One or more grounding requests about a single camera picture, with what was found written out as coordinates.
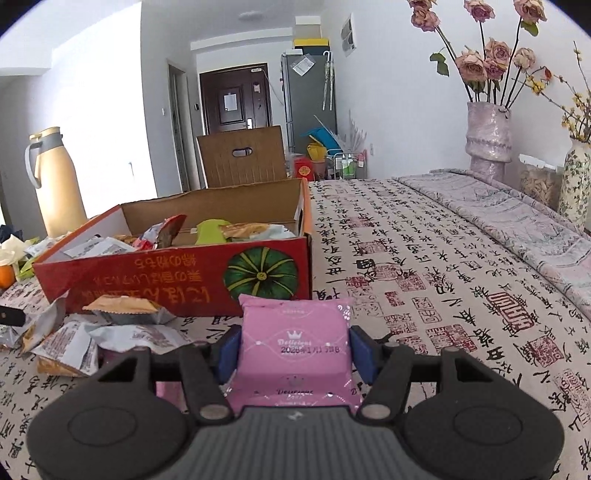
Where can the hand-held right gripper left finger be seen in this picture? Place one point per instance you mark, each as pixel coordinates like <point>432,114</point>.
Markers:
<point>229,355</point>

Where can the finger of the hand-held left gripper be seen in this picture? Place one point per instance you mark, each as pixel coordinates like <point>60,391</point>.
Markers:
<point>9,316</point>

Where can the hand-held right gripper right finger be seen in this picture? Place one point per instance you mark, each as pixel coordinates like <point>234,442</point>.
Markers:
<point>362,355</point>

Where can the pile of silver cracker packets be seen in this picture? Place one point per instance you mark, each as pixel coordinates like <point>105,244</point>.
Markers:
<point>64,344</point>

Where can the pink snack packet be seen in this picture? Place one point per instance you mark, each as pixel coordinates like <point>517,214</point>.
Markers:
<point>295,350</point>
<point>168,396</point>

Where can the red cardboard box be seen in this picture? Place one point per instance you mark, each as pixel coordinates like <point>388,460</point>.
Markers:
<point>161,286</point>

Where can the white silver snack packet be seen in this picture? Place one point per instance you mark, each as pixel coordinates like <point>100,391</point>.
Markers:
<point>99,247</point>

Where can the green snack packet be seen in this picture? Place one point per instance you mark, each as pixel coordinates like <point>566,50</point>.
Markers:
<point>210,230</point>

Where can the large tan cracker packet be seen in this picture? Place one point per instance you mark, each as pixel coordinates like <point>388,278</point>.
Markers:
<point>254,230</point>

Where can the red orange snack packet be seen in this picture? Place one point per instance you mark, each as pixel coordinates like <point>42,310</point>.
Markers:
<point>161,233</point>

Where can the orange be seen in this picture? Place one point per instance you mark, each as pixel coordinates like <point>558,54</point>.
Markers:
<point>7,277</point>

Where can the light green small packet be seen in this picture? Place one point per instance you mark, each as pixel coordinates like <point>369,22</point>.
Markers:
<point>27,268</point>

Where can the white sachet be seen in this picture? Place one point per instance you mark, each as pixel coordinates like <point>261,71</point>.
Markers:
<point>37,248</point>

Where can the calligraphy print tablecloth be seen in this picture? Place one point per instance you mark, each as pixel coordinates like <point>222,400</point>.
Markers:
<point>415,258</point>

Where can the cream thermos jug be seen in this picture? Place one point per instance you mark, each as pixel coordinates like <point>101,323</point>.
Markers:
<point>55,184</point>

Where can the red gift box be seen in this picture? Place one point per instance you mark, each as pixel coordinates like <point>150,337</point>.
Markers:
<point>304,169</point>

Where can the grey patterned cloth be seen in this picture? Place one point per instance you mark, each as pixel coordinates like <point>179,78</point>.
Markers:
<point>508,221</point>

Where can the yellow bag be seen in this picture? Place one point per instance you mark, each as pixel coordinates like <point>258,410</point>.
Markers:
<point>317,152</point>

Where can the blue plastic item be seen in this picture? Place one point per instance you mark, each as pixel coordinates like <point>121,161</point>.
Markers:
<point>318,137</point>

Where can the grey interior door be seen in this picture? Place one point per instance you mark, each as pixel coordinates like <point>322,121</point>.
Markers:
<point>179,129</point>

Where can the dark brown door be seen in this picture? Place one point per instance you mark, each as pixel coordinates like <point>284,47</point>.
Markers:
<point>235,115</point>

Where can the clear food container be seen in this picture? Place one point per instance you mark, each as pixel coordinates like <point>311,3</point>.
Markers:
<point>540,184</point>

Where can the grey refrigerator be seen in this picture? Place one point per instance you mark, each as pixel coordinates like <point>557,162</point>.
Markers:
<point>307,110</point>

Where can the pink textured vase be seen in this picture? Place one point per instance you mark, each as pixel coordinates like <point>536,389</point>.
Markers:
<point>488,138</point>

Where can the floral white vase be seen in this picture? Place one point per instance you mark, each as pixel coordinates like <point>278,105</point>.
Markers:
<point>577,184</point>

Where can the white umbrella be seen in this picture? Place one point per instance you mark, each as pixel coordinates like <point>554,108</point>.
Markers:
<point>328,83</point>

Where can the paper sheet on refrigerator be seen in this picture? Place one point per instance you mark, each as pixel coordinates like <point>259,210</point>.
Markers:
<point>304,65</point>

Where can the dried pink rose bouquet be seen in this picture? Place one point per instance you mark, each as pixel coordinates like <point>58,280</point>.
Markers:
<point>475,64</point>

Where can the yellow box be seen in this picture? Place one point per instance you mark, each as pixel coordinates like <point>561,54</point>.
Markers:
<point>311,42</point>

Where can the yellow flower branches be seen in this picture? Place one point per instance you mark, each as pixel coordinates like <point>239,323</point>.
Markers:
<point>572,106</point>

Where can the ceiling lamp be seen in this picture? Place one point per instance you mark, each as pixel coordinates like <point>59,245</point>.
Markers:
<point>250,15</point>

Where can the white wall panel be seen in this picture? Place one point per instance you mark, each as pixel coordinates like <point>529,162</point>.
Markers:
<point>348,34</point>

